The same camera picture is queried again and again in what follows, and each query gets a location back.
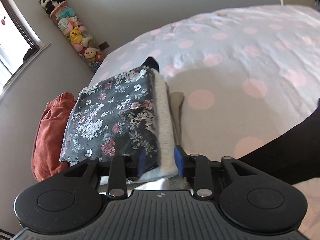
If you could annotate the dark floral folded garment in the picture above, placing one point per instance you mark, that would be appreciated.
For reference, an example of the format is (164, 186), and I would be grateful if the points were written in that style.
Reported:
(114, 117)

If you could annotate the black wall outlet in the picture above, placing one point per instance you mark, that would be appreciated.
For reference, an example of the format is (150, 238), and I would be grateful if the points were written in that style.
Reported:
(104, 46)

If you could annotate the white fuzzy folded garment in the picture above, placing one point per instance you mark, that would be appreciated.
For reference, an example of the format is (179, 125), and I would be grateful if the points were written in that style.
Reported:
(164, 133)

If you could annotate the rust orange folded garment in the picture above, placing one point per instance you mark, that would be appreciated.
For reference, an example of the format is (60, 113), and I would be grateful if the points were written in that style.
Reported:
(45, 157)

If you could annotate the yellow pikachu plush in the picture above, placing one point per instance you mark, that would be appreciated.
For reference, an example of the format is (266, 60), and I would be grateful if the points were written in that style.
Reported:
(75, 36)

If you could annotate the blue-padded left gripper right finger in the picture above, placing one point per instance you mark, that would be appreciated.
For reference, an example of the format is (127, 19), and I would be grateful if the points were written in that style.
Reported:
(179, 156)

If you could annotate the beige folded garment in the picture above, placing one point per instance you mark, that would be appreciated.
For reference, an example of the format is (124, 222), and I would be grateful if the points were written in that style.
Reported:
(176, 100)

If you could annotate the navy folded garment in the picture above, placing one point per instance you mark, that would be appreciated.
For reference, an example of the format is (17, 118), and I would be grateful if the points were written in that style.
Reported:
(151, 63)

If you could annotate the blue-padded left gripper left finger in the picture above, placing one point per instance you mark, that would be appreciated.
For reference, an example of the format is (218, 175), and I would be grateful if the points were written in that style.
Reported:
(141, 160)

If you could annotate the panda plush toy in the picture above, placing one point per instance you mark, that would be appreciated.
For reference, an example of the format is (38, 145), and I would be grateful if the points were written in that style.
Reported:
(50, 5)

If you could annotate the pink polka dot bedsheet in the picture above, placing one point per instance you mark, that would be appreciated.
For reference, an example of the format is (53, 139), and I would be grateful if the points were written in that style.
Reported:
(248, 75)

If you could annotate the window with dark frame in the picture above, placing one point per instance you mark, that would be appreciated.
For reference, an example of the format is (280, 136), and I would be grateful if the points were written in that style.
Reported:
(20, 45)

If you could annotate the clear plush toy storage tube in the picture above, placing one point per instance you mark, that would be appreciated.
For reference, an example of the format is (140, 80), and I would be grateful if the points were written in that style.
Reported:
(66, 20)

